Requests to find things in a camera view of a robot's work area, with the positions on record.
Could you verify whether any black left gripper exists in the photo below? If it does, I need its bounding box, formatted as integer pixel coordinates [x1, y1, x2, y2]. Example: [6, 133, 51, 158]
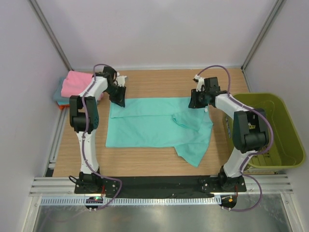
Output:
[105, 85, 126, 107]

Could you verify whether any teal t shirt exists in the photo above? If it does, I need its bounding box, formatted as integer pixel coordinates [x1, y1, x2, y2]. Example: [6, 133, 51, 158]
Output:
[106, 97, 213, 167]

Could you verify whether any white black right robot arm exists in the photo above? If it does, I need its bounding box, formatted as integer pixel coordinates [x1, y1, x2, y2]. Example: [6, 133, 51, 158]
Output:
[188, 75, 269, 191]

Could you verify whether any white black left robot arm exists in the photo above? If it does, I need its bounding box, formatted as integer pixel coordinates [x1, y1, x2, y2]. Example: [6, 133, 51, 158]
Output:
[69, 64, 127, 193]

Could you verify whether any grey blue folded t shirt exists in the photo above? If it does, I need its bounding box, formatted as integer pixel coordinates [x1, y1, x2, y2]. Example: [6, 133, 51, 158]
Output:
[53, 77, 70, 106]

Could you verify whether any orange folded t shirt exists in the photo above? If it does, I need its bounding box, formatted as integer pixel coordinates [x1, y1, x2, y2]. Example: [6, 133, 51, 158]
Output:
[57, 101, 70, 110]

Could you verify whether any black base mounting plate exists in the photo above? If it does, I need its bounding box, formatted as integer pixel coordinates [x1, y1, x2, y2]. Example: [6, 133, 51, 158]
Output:
[69, 175, 247, 199]

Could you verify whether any olive green plastic basket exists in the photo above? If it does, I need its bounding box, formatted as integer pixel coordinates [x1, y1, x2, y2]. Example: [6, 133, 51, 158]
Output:
[234, 93, 306, 172]

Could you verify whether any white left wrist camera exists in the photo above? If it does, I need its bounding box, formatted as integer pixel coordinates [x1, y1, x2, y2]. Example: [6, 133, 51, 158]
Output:
[116, 75, 127, 87]

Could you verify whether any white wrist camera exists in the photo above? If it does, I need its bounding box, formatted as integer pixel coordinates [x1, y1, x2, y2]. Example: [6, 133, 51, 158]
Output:
[116, 75, 127, 87]
[193, 74, 205, 92]

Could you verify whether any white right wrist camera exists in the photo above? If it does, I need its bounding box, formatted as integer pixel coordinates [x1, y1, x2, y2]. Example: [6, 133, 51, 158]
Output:
[193, 74, 205, 92]

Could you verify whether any white slotted cable duct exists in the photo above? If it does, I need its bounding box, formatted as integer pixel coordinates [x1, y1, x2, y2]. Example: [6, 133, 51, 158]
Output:
[40, 195, 221, 206]

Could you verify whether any aluminium frame rail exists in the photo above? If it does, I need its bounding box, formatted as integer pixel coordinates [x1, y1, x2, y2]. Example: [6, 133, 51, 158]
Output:
[29, 174, 293, 199]

